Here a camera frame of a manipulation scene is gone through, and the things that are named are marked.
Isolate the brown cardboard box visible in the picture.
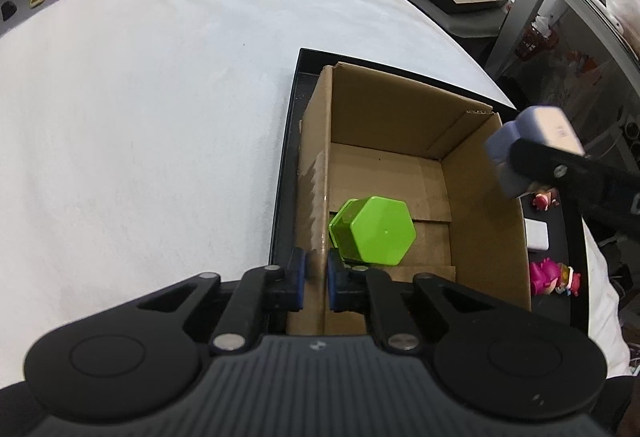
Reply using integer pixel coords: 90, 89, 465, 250
286, 62, 532, 337

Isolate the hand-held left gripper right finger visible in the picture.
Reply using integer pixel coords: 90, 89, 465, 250
327, 250, 507, 353

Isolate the red basket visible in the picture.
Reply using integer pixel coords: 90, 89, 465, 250
515, 24, 560, 61

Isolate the small red toy figure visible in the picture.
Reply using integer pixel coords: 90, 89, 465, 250
531, 187, 561, 213

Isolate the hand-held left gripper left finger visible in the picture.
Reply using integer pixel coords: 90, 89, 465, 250
135, 247, 307, 352

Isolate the grey purple toy figure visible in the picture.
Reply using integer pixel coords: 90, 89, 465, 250
484, 106, 587, 199

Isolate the green hexagonal container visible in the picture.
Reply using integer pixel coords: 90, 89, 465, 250
327, 196, 417, 267

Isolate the white rectangular block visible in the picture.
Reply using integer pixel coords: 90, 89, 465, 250
524, 218, 551, 252

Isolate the black shallow tray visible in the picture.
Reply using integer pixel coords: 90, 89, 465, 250
269, 48, 587, 333

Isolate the pink toy figure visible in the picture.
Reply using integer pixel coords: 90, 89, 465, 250
529, 257, 582, 298

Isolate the grey chair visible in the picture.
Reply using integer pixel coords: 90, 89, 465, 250
400, 0, 508, 40

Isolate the grey desk with black top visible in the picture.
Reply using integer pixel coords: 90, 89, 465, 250
485, 0, 640, 178

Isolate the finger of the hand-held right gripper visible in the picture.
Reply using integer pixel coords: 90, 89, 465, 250
509, 136, 640, 232

